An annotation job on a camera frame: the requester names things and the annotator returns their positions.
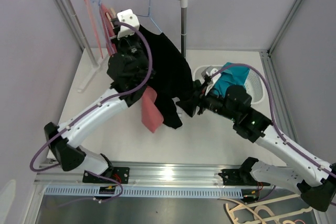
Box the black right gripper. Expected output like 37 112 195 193
175 81 238 122

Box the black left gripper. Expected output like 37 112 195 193
109 28 153 74

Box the teal t shirt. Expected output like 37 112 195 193
211 66 249 97

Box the salmon pink t shirt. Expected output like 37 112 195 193
99 4 164 133

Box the beige wooden hanger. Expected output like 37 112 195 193
106 7 117 28

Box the pink wire hanger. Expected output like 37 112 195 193
83 0 104 59

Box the green and white t shirt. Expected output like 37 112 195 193
192 80 203 97

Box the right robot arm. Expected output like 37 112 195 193
176 85 335 212

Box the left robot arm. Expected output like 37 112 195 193
44 34 152 183

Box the black t shirt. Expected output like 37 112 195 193
123 23 200 130

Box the blue hanger with black shirt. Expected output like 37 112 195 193
137 0 163 34

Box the white perforated plastic basket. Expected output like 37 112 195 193
193 65 266 105

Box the spare beige hangers pile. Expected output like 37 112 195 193
221 194 313 223

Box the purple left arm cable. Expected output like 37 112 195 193
29 22 154 204

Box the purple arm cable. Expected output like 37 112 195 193
29 22 154 204
204 63 336 180

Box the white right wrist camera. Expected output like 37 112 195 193
201 66 221 95

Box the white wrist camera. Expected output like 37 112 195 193
201 66 221 95
112 9 140 40

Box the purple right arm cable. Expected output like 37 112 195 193
204 63 336 180

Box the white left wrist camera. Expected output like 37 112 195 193
112 9 140 40

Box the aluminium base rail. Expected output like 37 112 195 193
34 162 321 190

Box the aluminium frame post left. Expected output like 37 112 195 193
53 0 85 51

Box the aluminium frame post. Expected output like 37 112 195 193
53 0 85 51
267 0 304 55

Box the slotted cable duct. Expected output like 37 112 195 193
45 186 251 199

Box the aluminium frame post right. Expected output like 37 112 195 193
267 0 304 55

